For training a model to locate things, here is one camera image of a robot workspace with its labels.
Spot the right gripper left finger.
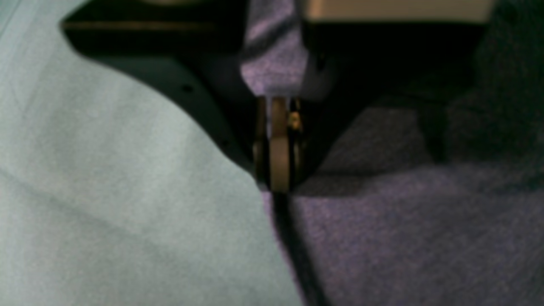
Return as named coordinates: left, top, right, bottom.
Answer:
left=60, top=0, right=269, bottom=187

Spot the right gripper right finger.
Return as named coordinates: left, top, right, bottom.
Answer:
left=269, top=0, right=497, bottom=193

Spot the blue-grey heathered T-shirt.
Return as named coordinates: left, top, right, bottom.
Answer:
left=238, top=0, right=544, bottom=306

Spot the teal table cloth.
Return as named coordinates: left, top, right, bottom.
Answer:
left=0, top=0, right=302, bottom=306

